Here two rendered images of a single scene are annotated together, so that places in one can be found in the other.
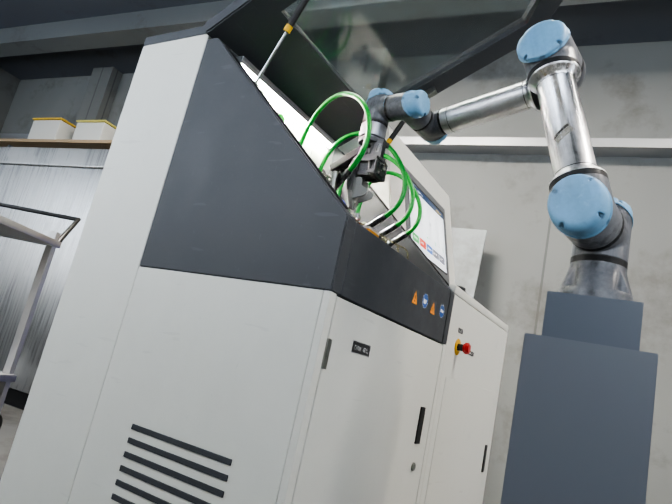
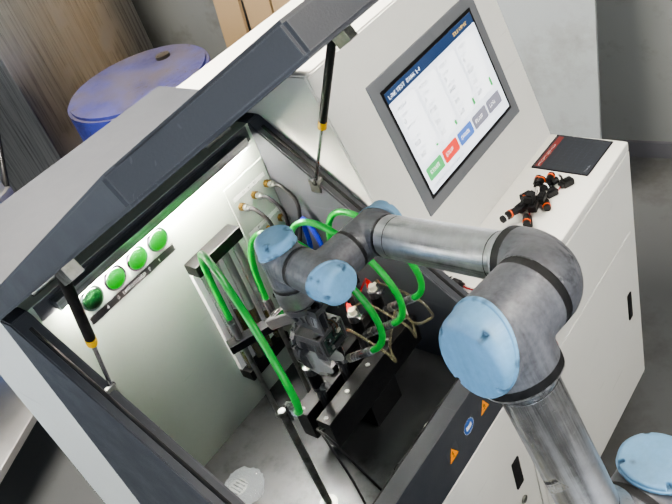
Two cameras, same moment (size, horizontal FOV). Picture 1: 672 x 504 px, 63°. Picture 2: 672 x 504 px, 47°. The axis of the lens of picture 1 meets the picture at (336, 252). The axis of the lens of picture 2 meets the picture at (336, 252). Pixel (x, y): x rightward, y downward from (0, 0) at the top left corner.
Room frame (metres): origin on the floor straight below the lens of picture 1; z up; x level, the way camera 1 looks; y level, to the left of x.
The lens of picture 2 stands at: (0.43, -0.43, 2.19)
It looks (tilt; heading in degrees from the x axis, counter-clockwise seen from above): 36 degrees down; 16
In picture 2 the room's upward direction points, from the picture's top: 21 degrees counter-clockwise
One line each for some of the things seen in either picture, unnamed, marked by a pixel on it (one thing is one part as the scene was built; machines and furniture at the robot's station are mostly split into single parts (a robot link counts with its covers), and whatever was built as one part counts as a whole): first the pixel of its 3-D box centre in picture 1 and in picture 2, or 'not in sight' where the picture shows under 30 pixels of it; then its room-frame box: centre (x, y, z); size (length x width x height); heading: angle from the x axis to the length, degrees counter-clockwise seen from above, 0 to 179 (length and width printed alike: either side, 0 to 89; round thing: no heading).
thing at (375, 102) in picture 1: (379, 109); (283, 259); (1.47, -0.03, 1.40); 0.09 x 0.08 x 0.11; 48
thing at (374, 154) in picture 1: (369, 160); (312, 323); (1.47, -0.04, 1.24); 0.09 x 0.08 x 0.12; 57
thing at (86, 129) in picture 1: (100, 138); not in sight; (4.96, 2.41, 2.29); 0.39 x 0.33 x 0.22; 63
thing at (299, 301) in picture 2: (373, 134); (296, 290); (1.48, -0.03, 1.32); 0.08 x 0.08 x 0.05
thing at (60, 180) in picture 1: (67, 280); (29, 65); (4.37, 2.02, 0.89); 1.38 x 1.06 x 1.78; 63
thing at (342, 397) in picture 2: not in sight; (364, 382); (1.61, -0.04, 0.91); 0.34 x 0.10 x 0.15; 147
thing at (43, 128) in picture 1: (58, 137); not in sight; (5.24, 2.96, 2.30); 0.43 x 0.36 x 0.24; 63
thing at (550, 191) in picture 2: not in sight; (536, 196); (2.05, -0.50, 1.01); 0.23 x 0.11 x 0.06; 147
